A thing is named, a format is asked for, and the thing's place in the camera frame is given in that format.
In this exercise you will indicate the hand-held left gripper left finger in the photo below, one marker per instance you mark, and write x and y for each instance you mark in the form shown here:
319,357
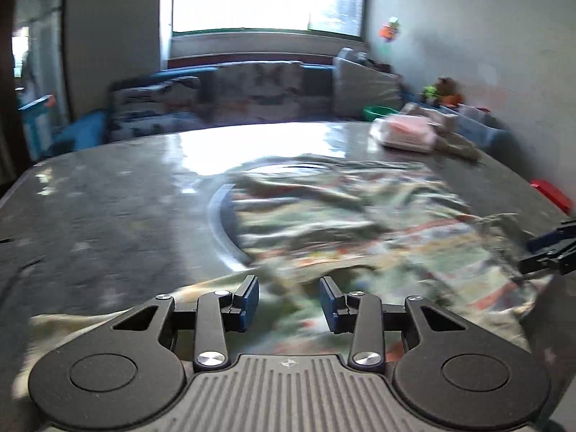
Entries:
250,300

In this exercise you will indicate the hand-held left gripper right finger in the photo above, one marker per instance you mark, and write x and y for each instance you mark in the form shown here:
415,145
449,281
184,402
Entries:
327,301

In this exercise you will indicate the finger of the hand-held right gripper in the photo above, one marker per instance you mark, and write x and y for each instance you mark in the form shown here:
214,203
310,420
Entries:
546,261
546,239

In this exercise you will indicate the striped floral cloth garment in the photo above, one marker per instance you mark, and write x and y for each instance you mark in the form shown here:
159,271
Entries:
360,234

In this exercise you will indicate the red plastic stool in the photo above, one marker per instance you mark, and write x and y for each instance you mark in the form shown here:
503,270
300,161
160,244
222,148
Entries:
551,191

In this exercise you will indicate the orange plush toy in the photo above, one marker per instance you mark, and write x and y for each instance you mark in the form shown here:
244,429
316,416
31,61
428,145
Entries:
454,99

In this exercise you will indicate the pink tissue pack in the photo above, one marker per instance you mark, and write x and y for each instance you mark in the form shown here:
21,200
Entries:
400,132

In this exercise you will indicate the brown teddy bear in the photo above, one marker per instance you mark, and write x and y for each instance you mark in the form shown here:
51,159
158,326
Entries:
438,90

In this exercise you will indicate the green plastic bowl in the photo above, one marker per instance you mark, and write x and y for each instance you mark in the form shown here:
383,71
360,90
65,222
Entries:
378,111

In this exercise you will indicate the butterfly print pillow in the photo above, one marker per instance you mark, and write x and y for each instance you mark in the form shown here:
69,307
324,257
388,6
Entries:
261,90
148,108

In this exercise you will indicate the grey pillow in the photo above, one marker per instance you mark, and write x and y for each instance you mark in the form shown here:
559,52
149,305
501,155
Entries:
364,85

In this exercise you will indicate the blue sofa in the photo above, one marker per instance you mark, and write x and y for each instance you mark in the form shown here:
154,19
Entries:
319,81

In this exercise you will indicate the colourful pinwheel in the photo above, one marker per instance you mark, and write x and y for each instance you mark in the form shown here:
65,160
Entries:
389,29

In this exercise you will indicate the blue cabinet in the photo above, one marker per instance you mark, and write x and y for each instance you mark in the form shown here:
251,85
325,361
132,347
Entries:
38,126

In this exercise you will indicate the brown wooden door frame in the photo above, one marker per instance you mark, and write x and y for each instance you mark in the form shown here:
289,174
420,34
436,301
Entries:
9,121

